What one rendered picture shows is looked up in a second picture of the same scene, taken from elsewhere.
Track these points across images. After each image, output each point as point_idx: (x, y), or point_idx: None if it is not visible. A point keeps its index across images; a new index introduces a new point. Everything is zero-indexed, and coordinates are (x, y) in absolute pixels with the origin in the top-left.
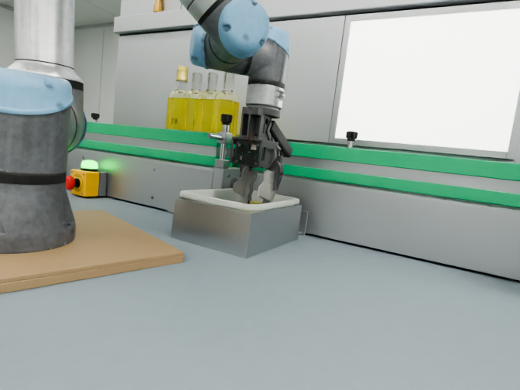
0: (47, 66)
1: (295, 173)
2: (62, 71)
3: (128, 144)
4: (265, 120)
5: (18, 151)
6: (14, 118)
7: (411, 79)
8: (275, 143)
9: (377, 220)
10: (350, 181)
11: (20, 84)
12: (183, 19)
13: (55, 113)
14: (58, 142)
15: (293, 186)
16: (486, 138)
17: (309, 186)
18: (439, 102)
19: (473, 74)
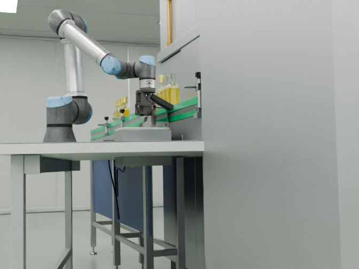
0: (72, 93)
1: (181, 117)
2: (76, 93)
3: (135, 121)
4: (145, 94)
5: (54, 117)
6: (53, 109)
7: None
8: (150, 103)
9: (195, 130)
10: (192, 115)
11: (54, 99)
12: (175, 47)
13: (63, 105)
14: (65, 114)
15: (179, 124)
16: None
17: (181, 122)
18: None
19: None
